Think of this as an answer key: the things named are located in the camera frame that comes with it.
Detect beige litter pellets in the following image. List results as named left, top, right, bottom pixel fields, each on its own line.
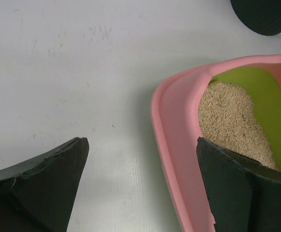
left=198, top=81, right=277, bottom=170

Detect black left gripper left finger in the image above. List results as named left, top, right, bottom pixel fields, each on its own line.
left=0, top=137, right=89, bottom=232

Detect black ribbed trash bin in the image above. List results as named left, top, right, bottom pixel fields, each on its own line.
left=231, top=0, right=281, bottom=36

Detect pink litter box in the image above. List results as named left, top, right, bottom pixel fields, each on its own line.
left=151, top=54, right=281, bottom=232

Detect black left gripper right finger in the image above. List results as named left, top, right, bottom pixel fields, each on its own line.
left=196, top=137, right=281, bottom=232

